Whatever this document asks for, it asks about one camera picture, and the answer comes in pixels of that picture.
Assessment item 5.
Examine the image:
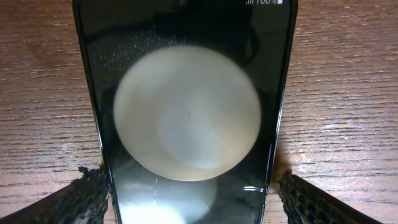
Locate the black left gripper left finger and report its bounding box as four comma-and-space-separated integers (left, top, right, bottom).
1, 166, 109, 224

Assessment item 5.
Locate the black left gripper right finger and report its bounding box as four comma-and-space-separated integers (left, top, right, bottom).
278, 171, 381, 224

